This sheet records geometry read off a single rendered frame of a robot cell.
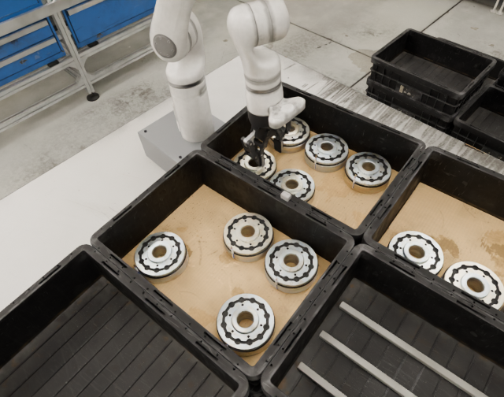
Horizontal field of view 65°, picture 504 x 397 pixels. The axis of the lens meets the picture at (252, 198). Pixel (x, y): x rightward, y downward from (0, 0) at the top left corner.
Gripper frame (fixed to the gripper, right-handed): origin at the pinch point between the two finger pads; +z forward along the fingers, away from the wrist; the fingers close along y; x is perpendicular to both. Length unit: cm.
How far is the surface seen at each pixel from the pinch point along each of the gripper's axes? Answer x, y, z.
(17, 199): -52, 48, 15
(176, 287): 8.2, 35.4, 4.4
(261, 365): 32.6, 35.4, -4.7
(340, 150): 10.3, -13.4, 2.5
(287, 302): 25.8, 22.6, 5.4
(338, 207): 19.0, -1.6, 5.8
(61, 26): -178, -20, 33
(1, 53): -180, 13, 33
